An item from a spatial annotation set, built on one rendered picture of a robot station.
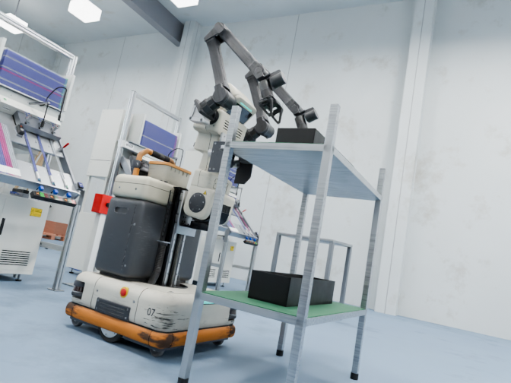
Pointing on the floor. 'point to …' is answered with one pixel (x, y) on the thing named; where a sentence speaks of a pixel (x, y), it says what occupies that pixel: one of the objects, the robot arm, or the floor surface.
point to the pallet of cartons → (55, 229)
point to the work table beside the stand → (327, 257)
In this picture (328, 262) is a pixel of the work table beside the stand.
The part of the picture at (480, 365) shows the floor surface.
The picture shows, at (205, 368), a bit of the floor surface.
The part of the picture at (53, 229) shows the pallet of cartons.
